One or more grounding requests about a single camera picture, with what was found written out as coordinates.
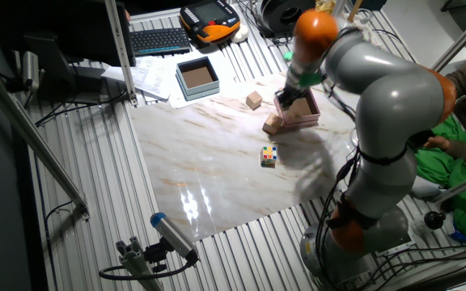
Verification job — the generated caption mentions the black keyboard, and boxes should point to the black keyboard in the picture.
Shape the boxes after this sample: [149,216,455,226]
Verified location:
[129,27,193,57]

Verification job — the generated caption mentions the pink gift box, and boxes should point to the pink gift box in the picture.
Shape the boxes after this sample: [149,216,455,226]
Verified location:
[273,88,322,129]

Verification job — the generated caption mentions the black camera cable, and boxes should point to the black camera cable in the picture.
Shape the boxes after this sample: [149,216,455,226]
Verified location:
[98,258,197,280]

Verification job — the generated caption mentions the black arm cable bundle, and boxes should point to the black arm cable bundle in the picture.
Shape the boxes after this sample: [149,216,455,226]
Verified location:
[313,27,418,290]

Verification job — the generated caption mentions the orange black teach pendant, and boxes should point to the orange black teach pendant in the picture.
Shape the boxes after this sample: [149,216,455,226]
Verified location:
[179,0,242,44]

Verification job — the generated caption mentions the white paper sheets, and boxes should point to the white paper sheets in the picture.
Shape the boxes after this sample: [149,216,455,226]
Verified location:
[101,50,254,110]

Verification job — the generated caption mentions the black computer monitor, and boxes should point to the black computer monitor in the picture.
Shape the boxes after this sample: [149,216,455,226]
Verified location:
[14,0,137,105]

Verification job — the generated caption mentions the aluminium camera mount profile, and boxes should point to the aluminium camera mount profile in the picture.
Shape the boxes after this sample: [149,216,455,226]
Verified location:
[115,236,165,291]

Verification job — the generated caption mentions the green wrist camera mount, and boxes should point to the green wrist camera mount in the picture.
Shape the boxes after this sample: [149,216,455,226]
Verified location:
[283,51,324,88]

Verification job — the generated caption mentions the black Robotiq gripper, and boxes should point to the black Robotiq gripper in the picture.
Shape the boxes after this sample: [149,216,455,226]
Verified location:
[276,78,305,109]

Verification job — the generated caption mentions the black filament spool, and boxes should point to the black filament spool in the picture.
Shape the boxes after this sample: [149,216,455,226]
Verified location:
[256,0,317,40]

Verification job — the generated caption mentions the black phone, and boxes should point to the black phone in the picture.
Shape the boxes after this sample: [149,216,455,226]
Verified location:
[409,129,436,149]

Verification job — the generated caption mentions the upright aluminium frame post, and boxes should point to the upright aluminium frame post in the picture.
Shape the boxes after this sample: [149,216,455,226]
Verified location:
[104,0,139,107]

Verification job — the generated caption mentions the marble pattern table mat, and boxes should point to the marble pattern table mat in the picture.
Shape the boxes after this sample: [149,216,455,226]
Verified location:
[129,70,374,243]

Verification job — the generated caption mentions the person left hand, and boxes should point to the person left hand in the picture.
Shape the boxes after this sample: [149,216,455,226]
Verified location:
[423,136,451,151]

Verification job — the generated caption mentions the silver camera on pole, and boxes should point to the silver camera on pole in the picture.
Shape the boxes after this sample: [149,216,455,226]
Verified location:
[21,50,40,92]

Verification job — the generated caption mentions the large wooden cube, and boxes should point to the large wooden cube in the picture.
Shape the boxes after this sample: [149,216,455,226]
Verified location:
[261,112,285,137]

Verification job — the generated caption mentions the medium wooden cube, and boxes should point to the medium wooden cube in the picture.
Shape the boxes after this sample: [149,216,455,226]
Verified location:
[245,91,264,111]

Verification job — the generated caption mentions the colourful puzzle cube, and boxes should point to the colourful puzzle cube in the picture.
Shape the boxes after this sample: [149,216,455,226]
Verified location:
[260,145,278,167]

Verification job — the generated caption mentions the white cloth piece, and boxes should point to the white cloth piece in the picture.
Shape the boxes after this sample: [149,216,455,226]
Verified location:
[410,175,447,198]

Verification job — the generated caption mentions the blue-grey gift box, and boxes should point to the blue-grey gift box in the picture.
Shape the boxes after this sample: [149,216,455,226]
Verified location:
[175,56,221,102]

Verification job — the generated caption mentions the silver camera with blue cap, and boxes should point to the silver camera with blue cap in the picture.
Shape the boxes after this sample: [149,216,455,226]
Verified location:
[150,212,200,262]

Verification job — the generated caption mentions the black round knob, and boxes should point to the black round knob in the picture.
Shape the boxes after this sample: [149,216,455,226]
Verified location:
[423,210,447,230]

